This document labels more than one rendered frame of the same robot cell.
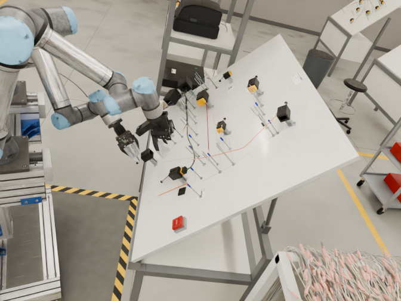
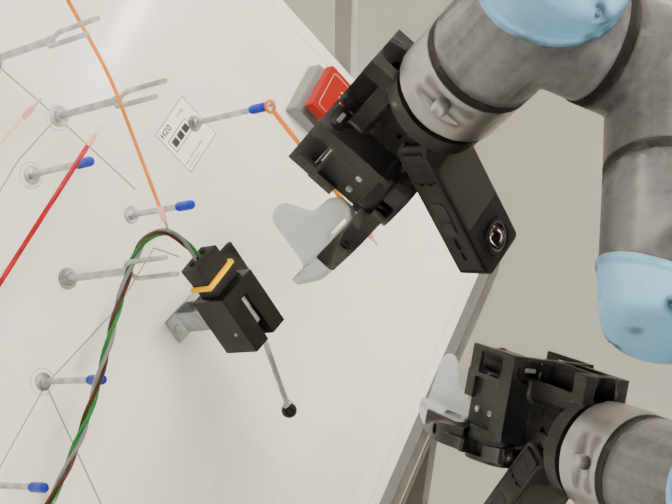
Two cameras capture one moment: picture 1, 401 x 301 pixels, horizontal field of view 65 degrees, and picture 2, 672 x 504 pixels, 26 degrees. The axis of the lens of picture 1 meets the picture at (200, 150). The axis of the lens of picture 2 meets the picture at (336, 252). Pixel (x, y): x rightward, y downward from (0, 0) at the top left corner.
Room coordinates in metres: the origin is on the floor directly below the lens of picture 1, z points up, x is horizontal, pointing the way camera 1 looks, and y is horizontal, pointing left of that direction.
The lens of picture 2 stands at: (1.54, 0.48, 2.22)
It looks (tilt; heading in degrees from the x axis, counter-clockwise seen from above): 59 degrees down; 215
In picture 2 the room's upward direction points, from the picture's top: straight up
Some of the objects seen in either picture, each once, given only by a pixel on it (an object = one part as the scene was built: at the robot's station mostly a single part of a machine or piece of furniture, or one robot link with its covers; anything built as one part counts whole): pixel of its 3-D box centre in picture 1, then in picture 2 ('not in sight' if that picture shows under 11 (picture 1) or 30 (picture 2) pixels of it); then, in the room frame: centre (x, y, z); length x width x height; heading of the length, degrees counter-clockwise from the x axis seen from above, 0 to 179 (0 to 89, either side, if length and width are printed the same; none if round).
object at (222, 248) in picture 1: (191, 208); not in sight; (1.42, -0.06, 0.60); 1.17 x 0.58 x 0.40; 12
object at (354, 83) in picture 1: (342, 103); not in sight; (4.47, -1.79, 0.34); 0.58 x 0.55 x 0.69; 174
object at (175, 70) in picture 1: (182, 75); not in sight; (2.23, 0.30, 1.09); 0.35 x 0.33 x 0.07; 12
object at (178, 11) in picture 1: (197, 15); not in sight; (2.20, 0.28, 1.56); 0.30 x 0.23 x 0.19; 104
